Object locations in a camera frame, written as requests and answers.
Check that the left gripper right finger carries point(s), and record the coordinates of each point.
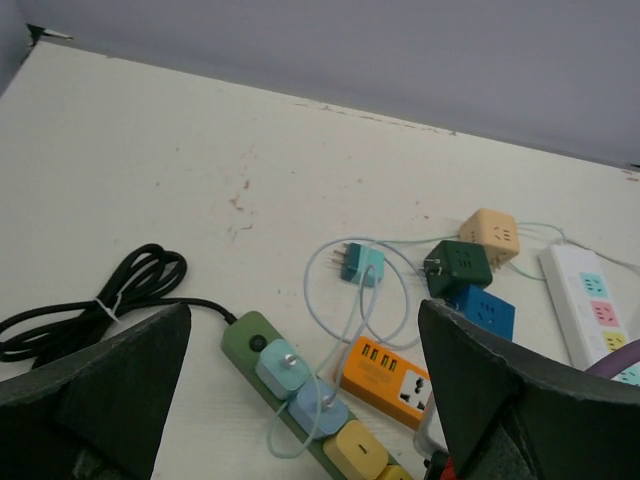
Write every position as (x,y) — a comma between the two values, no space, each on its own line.
(510,413)

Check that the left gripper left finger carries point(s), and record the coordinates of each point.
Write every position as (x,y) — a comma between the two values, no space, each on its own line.
(98,413)

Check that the blue cube plug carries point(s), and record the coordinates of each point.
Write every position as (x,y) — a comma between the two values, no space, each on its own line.
(486,311)

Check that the white power strip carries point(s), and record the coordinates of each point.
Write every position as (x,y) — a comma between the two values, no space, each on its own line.
(589,318)

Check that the orange power strip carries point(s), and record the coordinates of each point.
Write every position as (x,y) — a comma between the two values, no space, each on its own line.
(387,382)

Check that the dark green dragon charger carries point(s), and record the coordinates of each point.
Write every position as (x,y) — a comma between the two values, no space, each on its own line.
(453,265)

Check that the green power strip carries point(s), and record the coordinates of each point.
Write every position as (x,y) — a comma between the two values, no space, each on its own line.
(242,343)

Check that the light blue plug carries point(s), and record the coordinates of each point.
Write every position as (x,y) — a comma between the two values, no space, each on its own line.
(314,410)

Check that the wooden beige cube plug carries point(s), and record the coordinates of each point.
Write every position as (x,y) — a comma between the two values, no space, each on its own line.
(496,232)

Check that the teal cube plug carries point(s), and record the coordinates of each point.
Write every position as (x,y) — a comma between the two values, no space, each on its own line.
(357,263)

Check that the light cyan plug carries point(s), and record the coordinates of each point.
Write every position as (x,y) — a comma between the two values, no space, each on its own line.
(281,369)

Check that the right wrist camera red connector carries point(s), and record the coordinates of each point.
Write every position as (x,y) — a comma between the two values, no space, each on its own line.
(429,441)

